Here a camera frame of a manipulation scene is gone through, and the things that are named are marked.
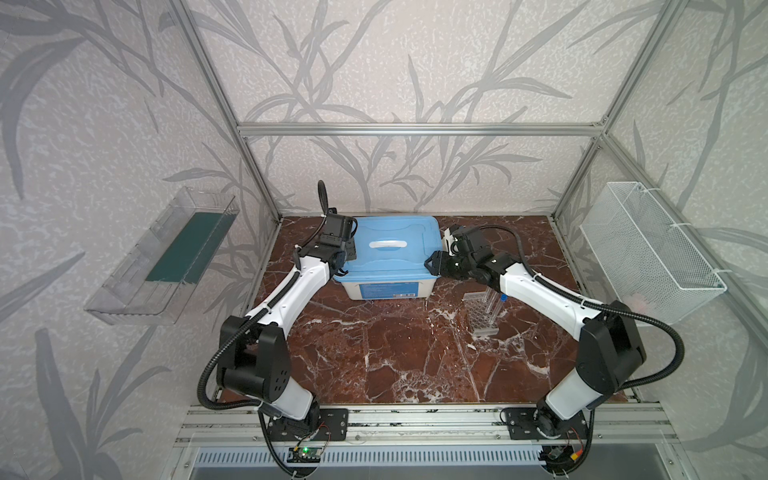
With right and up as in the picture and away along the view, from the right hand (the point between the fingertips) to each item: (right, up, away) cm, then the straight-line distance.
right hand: (431, 257), depth 86 cm
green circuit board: (-32, -47, -15) cm, 59 cm away
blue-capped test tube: (+18, -14, +3) cm, 23 cm away
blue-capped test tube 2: (+19, -14, +2) cm, 24 cm away
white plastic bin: (-18, -11, +4) cm, 22 cm away
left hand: (-25, +6, +2) cm, 26 cm away
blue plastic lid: (-11, +2, +2) cm, 12 cm away
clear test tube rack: (+17, -17, +7) cm, 25 cm away
